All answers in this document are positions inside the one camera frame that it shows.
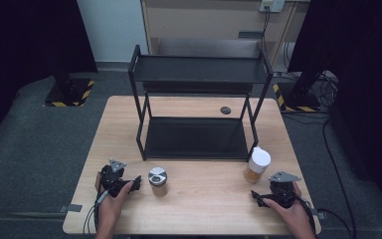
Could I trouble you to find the beige wooden cabinet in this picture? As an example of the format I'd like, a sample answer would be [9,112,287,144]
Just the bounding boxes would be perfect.
[140,0,311,68]

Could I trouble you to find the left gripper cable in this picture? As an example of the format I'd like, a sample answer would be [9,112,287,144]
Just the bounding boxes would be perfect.
[83,188,110,237]

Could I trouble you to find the spice jar with white lid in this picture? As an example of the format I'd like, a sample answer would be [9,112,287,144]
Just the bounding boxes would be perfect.
[243,145,273,184]

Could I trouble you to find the white wall socket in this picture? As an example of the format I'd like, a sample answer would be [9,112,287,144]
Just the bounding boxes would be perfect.
[259,0,286,14]

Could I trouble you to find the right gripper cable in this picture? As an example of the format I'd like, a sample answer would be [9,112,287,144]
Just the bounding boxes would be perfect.
[291,192,318,239]

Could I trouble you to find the black floor cable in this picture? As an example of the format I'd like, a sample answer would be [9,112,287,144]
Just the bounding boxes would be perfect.
[315,118,358,239]

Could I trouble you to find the grey table bracket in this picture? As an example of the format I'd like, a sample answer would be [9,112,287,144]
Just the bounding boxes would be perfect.
[309,207,328,220]
[58,203,84,214]

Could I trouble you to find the striped black stand base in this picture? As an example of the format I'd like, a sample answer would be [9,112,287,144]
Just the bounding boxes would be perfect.
[43,78,96,109]
[272,82,322,114]

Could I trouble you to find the tangle of floor cables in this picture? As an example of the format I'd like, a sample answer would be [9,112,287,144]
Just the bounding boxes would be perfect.
[280,41,340,116]

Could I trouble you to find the black socket cable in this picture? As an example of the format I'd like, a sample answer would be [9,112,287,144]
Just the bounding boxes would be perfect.
[260,5,272,51]

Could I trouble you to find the person's left hand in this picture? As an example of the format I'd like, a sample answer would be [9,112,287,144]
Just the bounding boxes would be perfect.
[95,171,135,231]

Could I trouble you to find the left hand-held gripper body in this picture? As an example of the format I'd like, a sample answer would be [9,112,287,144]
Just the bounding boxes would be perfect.
[98,158,131,199]

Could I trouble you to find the glass jar with silver lid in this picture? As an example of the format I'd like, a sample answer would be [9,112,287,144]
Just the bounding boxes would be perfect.
[147,166,169,197]

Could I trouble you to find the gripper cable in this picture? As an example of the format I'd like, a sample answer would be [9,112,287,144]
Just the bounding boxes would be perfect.
[291,192,318,239]
[83,188,110,237]

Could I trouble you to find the black metal two-tier rack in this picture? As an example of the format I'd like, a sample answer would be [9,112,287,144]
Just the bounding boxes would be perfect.
[127,44,275,163]

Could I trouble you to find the black curtain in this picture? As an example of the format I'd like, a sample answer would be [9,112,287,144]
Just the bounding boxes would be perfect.
[286,0,382,218]
[0,0,99,152]

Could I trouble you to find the person's right hand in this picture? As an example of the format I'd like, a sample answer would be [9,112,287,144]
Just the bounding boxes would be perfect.
[262,180,313,231]

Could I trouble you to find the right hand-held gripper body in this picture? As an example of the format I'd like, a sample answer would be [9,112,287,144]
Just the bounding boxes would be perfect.
[267,170,302,209]

